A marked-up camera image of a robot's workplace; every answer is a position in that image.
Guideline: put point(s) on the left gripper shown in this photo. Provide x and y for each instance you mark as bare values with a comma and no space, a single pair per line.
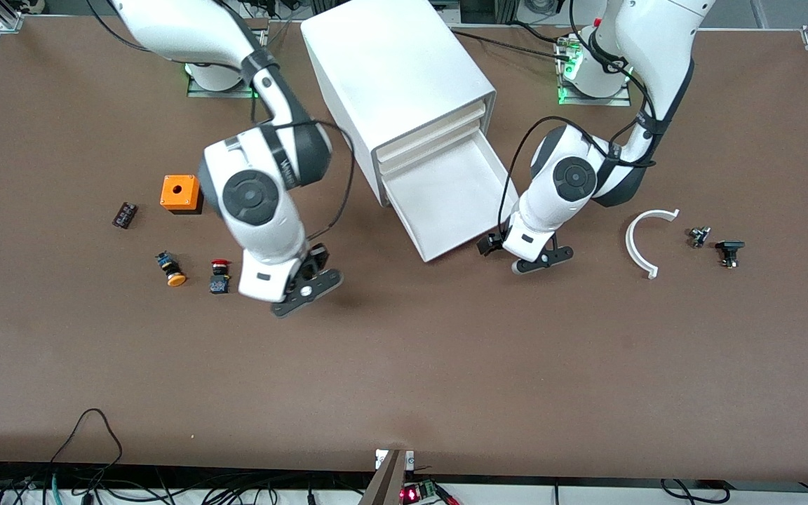
491,243

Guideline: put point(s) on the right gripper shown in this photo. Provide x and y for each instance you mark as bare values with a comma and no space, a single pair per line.
319,254

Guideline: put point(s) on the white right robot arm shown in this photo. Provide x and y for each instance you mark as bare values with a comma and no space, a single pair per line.
250,196

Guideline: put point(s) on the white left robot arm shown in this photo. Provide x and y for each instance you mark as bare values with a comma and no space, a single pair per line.
656,42

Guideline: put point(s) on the red push button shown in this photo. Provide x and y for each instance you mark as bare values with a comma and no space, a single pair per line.
219,280

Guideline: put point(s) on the yellow push button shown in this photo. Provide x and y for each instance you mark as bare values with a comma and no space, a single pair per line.
174,276

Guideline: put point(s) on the orange box with black base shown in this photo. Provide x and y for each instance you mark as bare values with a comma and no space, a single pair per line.
179,193

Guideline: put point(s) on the small black terminal block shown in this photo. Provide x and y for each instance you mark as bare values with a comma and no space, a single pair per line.
125,214

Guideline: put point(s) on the circuit board with red light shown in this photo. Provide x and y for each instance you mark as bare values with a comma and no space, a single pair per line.
418,493

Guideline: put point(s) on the white curved plastic bracket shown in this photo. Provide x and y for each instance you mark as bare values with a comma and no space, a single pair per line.
630,242

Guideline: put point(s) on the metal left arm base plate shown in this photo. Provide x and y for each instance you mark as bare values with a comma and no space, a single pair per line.
593,101

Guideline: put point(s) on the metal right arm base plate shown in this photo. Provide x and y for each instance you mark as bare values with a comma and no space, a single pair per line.
225,93

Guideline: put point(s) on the small grey black switch part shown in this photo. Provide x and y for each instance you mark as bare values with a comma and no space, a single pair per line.
698,237

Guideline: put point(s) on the grey metal post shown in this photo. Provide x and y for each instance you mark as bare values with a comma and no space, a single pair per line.
386,484

